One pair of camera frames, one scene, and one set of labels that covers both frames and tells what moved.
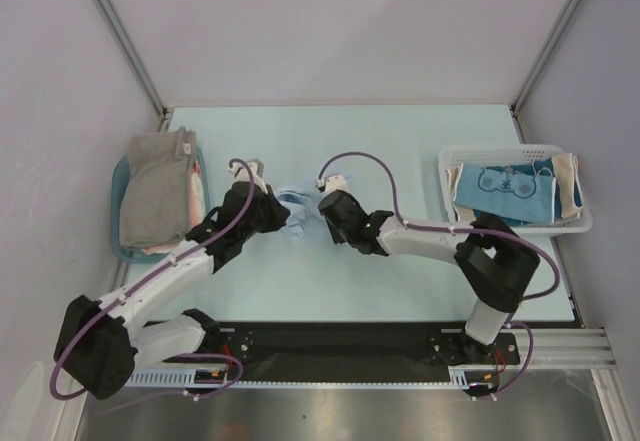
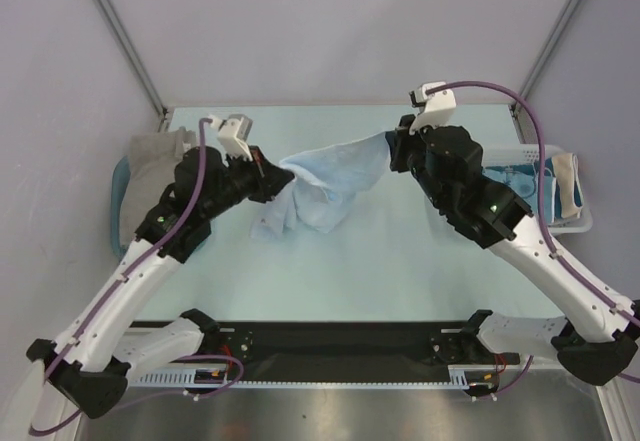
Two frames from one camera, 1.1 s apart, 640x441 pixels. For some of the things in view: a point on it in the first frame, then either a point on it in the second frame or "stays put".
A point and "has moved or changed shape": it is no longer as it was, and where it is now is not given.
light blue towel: [299, 205] has moved or changed shape
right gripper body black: [329, 206] -> [406, 147]
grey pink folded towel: [162, 195] stays put
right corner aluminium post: [554, 36] stays put
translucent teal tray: [135, 256] stays put
